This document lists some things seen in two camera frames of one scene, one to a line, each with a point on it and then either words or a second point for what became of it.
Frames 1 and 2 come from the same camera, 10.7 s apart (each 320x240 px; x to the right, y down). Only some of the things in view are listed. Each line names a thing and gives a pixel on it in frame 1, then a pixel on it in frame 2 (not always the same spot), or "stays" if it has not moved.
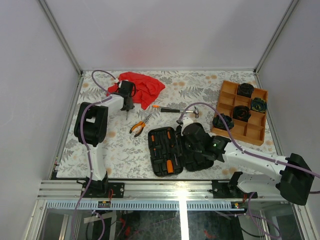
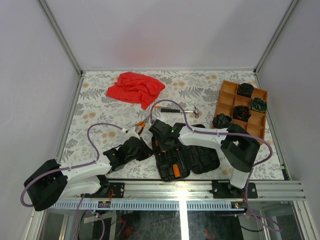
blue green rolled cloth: [259, 104] stays
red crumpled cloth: [147, 89] stays
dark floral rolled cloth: [218, 123] stays
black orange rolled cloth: [241, 112] stays
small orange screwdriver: [152, 138] to [158, 149]
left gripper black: [130, 105] to [147, 151]
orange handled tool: [169, 166] to [177, 173]
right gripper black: [185, 152] to [162, 148]
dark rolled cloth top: [245, 89] stays
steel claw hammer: [166, 110] stays
